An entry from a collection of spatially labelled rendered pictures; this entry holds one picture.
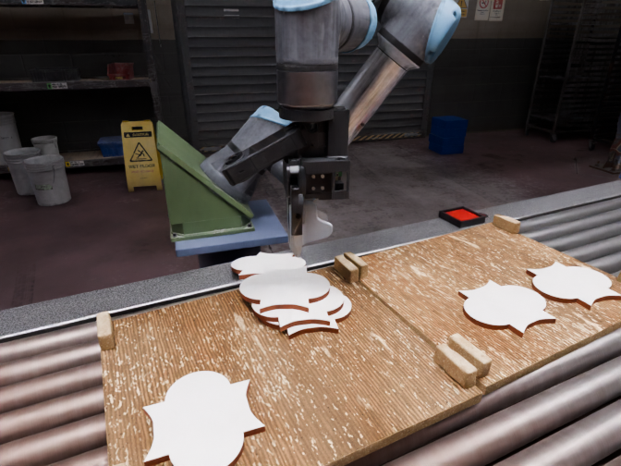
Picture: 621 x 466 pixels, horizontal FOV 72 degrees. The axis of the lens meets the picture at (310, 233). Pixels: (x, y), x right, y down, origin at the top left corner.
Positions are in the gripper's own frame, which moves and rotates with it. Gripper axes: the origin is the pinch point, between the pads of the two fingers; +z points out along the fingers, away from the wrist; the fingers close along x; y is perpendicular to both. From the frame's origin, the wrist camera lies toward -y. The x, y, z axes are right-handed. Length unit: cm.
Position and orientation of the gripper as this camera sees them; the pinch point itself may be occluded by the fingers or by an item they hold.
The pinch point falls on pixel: (293, 248)
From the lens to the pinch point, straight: 62.1
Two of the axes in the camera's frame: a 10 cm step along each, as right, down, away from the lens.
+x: -1.4, -4.2, 9.0
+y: 9.9, -0.6, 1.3
